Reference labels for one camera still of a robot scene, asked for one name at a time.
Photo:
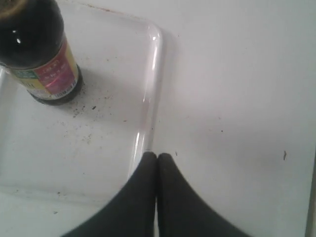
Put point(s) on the white rectangular plastic tray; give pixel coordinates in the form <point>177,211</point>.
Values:
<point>85,150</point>

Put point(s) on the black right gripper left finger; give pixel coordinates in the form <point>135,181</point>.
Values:
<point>131,212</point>

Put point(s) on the dark soy sauce bottle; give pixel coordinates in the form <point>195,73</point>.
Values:
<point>34,50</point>

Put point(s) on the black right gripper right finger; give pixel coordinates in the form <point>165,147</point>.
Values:
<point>181,211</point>

